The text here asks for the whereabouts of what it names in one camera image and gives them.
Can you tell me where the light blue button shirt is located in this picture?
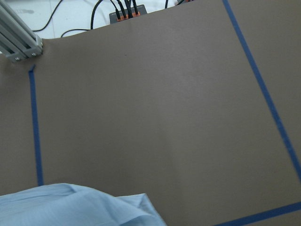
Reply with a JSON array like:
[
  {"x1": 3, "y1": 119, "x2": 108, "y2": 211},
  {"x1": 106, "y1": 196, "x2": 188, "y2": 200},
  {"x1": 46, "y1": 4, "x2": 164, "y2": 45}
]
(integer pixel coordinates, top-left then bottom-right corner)
[{"x1": 0, "y1": 183, "x2": 166, "y2": 226}]

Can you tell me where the black orange usb hub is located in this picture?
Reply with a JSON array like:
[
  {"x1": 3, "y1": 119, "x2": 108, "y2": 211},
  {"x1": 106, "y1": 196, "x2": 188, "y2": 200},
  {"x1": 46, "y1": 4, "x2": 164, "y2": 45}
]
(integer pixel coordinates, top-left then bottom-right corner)
[{"x1": 109, "y1": 5, "x2": 148, "y2": 24}]

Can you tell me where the aluminium frame post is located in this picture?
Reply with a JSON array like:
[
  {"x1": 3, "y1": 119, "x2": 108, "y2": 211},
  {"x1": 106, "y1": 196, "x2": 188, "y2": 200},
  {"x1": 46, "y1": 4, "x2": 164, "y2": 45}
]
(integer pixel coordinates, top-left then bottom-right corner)
[{"x1": 0, "y1": 0, "x2": 43, "y2": 62}]

